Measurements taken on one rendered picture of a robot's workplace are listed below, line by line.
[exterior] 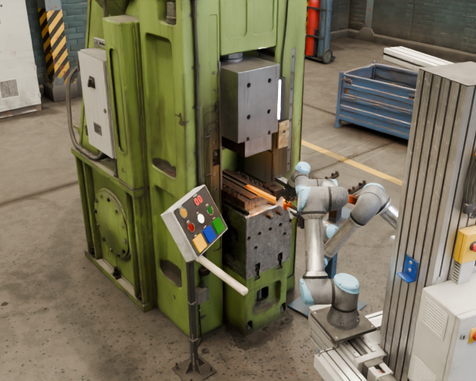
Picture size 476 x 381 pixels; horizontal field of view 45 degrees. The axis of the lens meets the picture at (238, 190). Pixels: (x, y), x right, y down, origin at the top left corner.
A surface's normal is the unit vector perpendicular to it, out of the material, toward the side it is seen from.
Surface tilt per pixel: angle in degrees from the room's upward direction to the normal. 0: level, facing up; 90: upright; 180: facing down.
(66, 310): 0
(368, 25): 90
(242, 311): 89
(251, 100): 90
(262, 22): 90
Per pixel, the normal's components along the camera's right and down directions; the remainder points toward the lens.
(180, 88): -0.78, 0.26
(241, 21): 0.63, 0.35
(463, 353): 0.40, 0.41
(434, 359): -0.92, 0.18
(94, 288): 0.00, -0.89
